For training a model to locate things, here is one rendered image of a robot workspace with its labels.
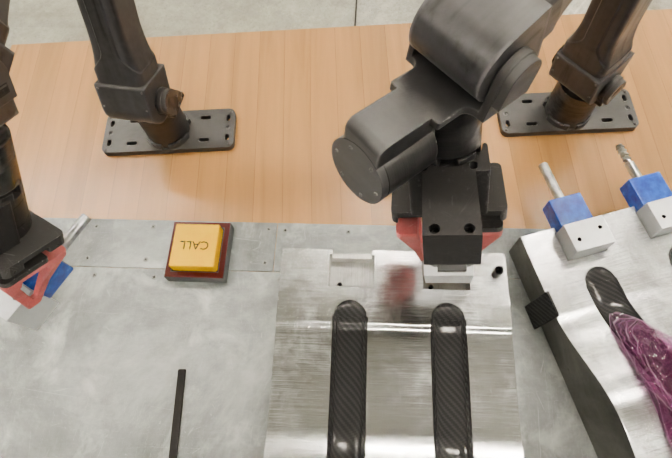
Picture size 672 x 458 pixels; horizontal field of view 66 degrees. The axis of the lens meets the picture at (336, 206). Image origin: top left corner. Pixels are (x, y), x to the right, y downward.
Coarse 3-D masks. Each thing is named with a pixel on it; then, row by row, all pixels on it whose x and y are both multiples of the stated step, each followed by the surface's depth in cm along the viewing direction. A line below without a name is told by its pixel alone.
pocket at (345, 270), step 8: (336, 256) 62; (344, 256) 62; (352, 256) 62; (360, 256) 62; (368, 256) 62; (336, 264) 63; (344, 264) 63; (352, 264) 63; (360, 264) 63; (368, 264) 63; (336, 272) 63; (344, 272) 63; (352, 272) 63; (360, 272) 63; (368, 272) 62; (328, 280) 60; (336, 280) 62; (344, 280) 62; (352, 280) 62; (360, 280) 62; (368, 280) 62
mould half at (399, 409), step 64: (320, 256) 61; (384, 256) 60; (320, 320) 58; (384, 320) 57; (320, 384) 55; (384, 384) 55; (512, 384) 54; (320, 448) 52; (384, 448) 52; (512, 448) 52
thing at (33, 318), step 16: (80, 224) 59; (64, 240) 58; (64, 272) 57; (32, 288) 55; (48, 288) 56; (0, 304) 53; (16, 304) 53; (48, 304) 57; (16, 320) 54; (32, 320) 56
